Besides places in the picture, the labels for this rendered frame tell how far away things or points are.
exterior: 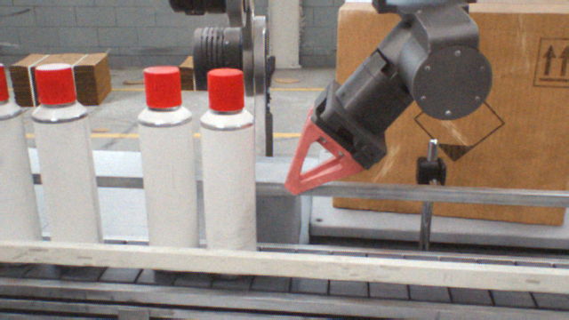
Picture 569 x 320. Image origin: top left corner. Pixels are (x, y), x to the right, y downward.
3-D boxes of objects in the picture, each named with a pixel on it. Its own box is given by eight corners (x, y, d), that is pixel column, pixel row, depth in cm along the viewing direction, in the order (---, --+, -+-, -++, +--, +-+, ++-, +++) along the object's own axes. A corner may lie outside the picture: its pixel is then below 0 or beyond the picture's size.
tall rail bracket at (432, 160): (413, 297, 64) (426, 156, 58) (407, 262, 71) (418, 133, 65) (444, 299, 63) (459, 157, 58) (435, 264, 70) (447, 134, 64)
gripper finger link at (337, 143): (258, 178, 53) (324, 103, 50) (268, 151, 60) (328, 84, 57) (314, 222, 54) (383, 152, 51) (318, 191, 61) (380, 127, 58)
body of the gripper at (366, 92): (315, 122, 48) (375, 54, 46) (321, 92, 58) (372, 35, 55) (372, 170, 49) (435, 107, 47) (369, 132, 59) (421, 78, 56)
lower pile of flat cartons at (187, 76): (176, 91, 502) (174, 66, 494) (188, 77, 552) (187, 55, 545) (251, 92, 499) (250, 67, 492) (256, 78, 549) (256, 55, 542)
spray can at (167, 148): (143, 273, 59) (124, 74, 52) (159, 248, 64) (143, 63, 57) (194, 276, 58) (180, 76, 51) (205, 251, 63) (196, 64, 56)
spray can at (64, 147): (44, 268, 60) (12, 71, 53) (68, 244, 65) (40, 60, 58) (93, 270, 59) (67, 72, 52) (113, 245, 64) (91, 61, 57)
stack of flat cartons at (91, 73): (13, 108, 450) (6, 66, 439) (36, 91, 500) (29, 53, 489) (100, 106, 455) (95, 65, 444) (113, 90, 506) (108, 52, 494)
